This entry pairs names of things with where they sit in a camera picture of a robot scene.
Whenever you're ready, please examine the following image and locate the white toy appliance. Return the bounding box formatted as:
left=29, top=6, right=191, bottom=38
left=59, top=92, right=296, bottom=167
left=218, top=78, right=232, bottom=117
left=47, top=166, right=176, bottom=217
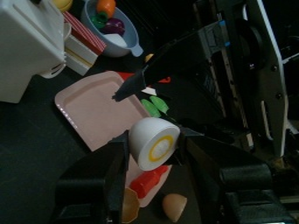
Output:
left=0, top=0, right=68, bottom=104

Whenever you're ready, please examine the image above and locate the green toy leaf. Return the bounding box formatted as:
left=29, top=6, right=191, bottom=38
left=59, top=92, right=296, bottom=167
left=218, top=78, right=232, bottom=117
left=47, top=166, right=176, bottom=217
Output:
left=149, top=94, right=171, bottom=115
left=140, top=98, right=163, bottom=119

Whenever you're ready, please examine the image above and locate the red toy food piece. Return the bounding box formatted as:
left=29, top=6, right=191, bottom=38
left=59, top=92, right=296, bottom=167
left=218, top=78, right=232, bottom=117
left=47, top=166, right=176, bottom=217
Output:
left=116, top=71, right=174, bottom=86

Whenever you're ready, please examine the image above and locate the green toy vegetable piece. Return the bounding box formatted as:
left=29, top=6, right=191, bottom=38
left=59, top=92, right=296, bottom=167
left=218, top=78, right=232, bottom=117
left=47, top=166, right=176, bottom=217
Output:
left=89, top=11, right=109, bottom=30

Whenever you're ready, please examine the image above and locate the small white toy piece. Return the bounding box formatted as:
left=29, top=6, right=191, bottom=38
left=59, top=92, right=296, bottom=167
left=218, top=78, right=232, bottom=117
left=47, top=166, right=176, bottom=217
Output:
left=140, top=86, right=159, bottom=97

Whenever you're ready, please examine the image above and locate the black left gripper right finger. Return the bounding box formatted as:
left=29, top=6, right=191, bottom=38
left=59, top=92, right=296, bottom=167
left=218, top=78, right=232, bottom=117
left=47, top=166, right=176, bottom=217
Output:
left=176, top=127, right=298, bottom=224

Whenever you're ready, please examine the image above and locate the light blue toy pot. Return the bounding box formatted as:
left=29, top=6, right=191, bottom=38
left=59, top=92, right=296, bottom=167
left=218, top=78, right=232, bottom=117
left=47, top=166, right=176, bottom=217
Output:
left=79, top=0, right=145, bottom=58

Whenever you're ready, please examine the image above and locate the orange toy carrot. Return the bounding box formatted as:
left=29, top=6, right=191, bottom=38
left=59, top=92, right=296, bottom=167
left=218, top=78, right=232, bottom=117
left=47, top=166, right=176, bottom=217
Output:
left=96, top=0, right=117, bottom=19

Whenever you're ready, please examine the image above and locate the white toy box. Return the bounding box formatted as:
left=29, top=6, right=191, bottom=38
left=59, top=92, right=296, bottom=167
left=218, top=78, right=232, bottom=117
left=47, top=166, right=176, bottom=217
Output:
left=63, top=34, right=99, bottom=77

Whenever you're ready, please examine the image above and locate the yellow toy food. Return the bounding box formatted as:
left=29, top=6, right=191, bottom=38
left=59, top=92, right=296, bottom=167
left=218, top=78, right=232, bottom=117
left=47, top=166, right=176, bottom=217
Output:
left=51, top=0, right=75, bottom=13

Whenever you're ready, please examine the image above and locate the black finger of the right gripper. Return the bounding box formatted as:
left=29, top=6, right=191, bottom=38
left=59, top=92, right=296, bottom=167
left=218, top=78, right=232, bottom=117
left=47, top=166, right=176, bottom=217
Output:
left=112, top=70, right=149, bottom=102

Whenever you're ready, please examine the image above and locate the purple toy eggplant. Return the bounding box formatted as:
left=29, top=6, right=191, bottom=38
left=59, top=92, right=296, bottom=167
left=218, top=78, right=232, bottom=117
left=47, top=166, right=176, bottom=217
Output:
left=100, top=17, right=127, bottom=37

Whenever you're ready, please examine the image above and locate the pink plastic tray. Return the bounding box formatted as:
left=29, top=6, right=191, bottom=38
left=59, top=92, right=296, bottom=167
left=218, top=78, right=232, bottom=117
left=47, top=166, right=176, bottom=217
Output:
left=53, top=70, right=174, bottom=208

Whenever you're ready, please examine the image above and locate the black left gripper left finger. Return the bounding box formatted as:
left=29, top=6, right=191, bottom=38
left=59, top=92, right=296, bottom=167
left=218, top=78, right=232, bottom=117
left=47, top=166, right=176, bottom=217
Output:
left=52, top=129, right=131, bottom=224

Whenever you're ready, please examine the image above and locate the grey metal frame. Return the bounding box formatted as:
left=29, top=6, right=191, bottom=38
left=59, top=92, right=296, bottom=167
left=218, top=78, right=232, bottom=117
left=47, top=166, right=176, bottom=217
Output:
left=232, top=0, right=299, bottom=159

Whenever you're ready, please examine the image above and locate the red striped box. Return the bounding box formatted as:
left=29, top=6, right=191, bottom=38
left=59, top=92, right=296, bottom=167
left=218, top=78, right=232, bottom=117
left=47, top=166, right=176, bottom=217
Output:
left=60, top=10, right=108, bottom=56

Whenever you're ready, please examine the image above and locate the white toy egg half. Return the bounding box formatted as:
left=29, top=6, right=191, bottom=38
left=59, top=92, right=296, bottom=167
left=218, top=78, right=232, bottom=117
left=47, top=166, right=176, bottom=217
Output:
left=127, top=116, right=182, bottom=172

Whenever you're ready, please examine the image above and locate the red toy ketchup bottle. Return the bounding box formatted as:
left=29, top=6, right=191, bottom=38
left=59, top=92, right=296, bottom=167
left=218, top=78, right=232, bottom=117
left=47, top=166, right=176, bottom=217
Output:
left=128, top=164, right=171, bottom=200

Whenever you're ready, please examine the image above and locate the brown toy eggshell half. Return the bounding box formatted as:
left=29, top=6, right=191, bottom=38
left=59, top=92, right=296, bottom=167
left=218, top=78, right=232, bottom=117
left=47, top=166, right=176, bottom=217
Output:
left=161, top=192, right=188, bottom=223
left=120, top=186, right=141, bottom=224

